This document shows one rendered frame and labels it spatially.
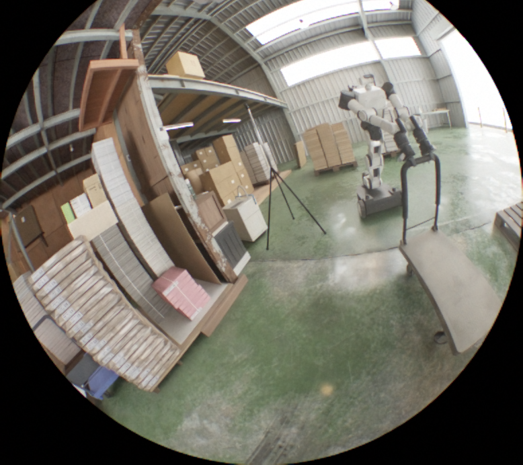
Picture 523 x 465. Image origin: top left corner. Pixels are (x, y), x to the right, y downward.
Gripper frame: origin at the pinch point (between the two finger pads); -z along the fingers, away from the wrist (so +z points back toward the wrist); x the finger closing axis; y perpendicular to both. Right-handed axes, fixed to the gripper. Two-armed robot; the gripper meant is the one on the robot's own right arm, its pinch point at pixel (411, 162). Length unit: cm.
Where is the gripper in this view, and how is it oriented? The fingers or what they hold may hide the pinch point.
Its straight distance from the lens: 109.5
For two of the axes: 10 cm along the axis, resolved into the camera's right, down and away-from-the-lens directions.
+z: -2.2, -9.6, 2.0
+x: -3.5, -1.1, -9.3
